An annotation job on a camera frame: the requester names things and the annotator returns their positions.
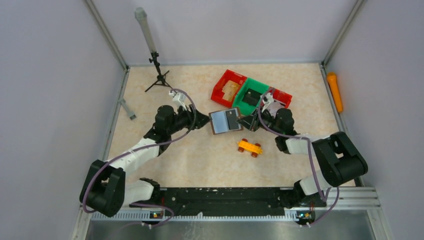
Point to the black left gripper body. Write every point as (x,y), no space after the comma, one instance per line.
(183,120)

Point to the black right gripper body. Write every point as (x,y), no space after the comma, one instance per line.
(269,122)

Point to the brown leather card holder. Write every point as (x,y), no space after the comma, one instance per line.
(218,121)

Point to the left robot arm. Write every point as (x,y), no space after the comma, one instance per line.
(104,189)

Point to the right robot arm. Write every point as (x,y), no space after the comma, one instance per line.
(334,159)

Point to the red bin with silver cards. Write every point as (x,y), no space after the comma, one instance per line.
(281,97)

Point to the black VIP card lower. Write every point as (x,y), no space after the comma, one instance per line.
(251,97)

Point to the gold cards stack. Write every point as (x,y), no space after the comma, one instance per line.
(229,90)

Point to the red bin with gold cards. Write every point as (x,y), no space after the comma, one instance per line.
(217,94)

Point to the green plastic bin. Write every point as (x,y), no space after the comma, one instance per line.
(253,84)

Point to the yellow toy brick car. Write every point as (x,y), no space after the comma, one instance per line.
(254,149)

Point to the orange flashlight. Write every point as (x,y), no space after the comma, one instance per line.
(332,81)

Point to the grey light on tripod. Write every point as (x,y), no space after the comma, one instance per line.
(142,19)

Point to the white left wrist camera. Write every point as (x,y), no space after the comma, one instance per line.
(178,99)

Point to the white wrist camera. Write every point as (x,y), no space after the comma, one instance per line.
(265,101)
(178,99)

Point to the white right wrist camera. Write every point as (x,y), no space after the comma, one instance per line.
(265,101)

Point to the grey metal bracket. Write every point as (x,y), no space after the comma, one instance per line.
(130,113)

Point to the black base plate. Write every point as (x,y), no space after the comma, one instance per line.
(232,201)

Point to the aluminium front rail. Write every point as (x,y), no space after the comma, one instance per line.
(345,198)

